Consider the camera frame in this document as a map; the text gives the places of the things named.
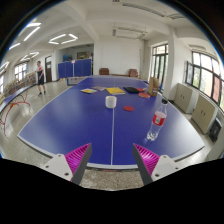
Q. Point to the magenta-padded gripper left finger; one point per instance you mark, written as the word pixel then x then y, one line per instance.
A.
pixel 77 160

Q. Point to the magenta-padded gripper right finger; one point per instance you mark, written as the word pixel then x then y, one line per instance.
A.
pixel 147 160

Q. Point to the clear red-labelled drink bottle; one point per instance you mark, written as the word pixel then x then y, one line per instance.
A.
pixel 159 118

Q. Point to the red paddle with tan edge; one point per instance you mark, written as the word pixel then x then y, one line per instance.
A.
pixel 144 95

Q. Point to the white mug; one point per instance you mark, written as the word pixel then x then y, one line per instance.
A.
pixel 111 102

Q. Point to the beige two-door cabinet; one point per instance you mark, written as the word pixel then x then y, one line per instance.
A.
pixel 204 114
pixel 185 98

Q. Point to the black table tennis paddle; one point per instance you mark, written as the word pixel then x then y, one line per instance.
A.
pixel 130 89

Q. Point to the black bin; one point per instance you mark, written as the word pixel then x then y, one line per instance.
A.
pixel 215 130

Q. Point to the brown cardboard box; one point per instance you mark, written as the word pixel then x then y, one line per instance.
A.
pixel 153 86

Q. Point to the grey thin book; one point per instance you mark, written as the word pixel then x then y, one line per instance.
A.
pixel 99 88

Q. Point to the yellow book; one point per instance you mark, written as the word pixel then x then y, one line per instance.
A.
pixel 115 90

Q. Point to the low blue court barrier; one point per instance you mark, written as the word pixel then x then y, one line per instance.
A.
pixel 76 80

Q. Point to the brown chair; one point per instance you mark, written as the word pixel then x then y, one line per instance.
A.
pixel 133 73
pixel 104 71

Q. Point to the blue table tennis table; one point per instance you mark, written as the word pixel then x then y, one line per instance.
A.
pixel 13 96

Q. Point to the person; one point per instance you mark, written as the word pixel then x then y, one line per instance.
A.
pixel 40 76

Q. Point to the blue partition screen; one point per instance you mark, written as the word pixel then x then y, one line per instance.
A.
pixel 75 68

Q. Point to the dark door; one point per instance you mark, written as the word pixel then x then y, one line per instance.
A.
pixel 48 70

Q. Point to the tall black-framed window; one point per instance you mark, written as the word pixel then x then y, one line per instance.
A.
pixel 160 65

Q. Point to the large black-framed window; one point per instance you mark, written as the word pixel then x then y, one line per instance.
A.
pixel 206 78

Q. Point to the group of ceiling lights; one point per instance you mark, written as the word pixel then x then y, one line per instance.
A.
pixel 63 38

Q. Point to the ceiling air conditioner unit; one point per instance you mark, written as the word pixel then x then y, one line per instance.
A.
pixel 130 32

